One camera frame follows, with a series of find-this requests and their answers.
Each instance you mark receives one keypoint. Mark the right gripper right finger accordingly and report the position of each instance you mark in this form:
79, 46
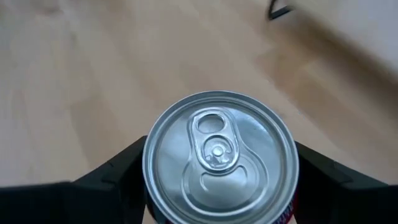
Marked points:
342, 202

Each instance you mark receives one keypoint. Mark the black metal shelf frame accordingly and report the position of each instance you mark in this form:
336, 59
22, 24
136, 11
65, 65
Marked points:
275, 15

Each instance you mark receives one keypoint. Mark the red Coca-Cola can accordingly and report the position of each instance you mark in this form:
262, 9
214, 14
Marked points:
217, 155

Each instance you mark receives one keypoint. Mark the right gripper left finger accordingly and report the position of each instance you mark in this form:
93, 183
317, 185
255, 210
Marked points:
77, 202

